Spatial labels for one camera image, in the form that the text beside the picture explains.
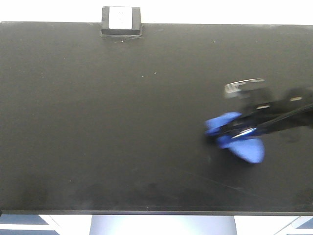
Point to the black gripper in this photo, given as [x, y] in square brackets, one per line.
[259, 112]

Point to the blue cloth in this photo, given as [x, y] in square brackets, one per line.
[243, 145]

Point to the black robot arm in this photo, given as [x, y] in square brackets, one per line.
[299, 102]

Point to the black socket box white plate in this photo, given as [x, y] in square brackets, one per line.
[121, 21]

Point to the blue white lab cabinet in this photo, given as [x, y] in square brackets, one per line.
[13, 224]

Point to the white camera label on wrist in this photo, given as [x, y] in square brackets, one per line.
[242, 86]

